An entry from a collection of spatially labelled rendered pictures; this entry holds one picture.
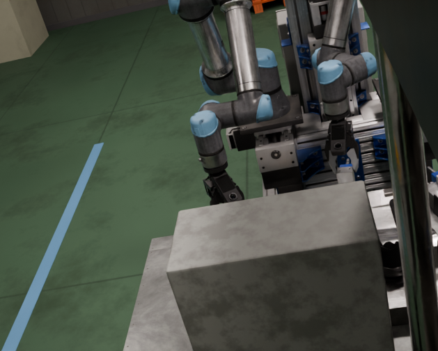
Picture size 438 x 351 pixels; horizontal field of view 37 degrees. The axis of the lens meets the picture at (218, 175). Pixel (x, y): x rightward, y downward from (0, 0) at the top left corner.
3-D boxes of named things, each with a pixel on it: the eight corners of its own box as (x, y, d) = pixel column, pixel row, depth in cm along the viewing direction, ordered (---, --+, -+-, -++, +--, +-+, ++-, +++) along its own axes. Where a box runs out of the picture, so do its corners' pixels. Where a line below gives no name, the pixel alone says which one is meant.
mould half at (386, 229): (333, 221, 208) (327, 186, 202) (416, 207, 204) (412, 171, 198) (352, 331, 165) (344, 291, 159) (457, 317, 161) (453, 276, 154)
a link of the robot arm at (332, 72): (349, 60, 187) (326, 71, 184) (354, 95, 193) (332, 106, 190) (332, 56, 194) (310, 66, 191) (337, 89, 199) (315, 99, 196)
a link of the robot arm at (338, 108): (346, 102, 190) (318, 105, 192) (348, 115, 192) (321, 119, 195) (347, 91, 196) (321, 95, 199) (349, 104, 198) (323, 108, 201)
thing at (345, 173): (341, 166, 216) (339, 152, 213) (356, 165, 214) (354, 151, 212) (338, 187, 205) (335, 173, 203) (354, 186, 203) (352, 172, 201)
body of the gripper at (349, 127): (355, 136, 205) (349, 102, 199) (354, 150, 198) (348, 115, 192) (331, 138, 207) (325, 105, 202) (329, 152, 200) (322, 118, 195)
